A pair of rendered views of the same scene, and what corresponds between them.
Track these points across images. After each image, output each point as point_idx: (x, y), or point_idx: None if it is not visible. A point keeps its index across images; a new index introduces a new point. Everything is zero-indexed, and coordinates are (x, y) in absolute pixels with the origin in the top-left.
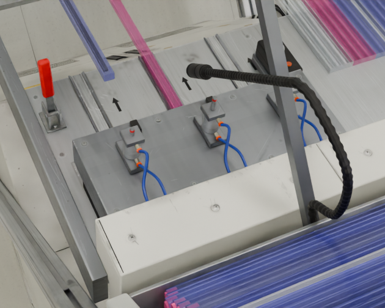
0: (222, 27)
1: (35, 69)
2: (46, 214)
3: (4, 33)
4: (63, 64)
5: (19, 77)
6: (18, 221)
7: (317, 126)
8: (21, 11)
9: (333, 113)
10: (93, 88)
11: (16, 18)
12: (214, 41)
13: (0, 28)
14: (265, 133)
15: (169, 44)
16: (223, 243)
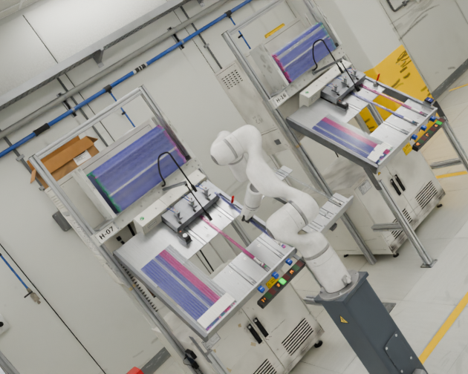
0: (227, 363)
1: (299, 340)
2: None
3: (325, 359)
4: (287, 341)
5: (298, 326)
6: (249, 242)
7: (169, 214)
8: (324, 368)
9: (166, 234)
10: (227, 217)
11: (325, 365)
12: (203, 243)
13: (327, 359)
14: (180, 208)
15: (241, 335)
16: None
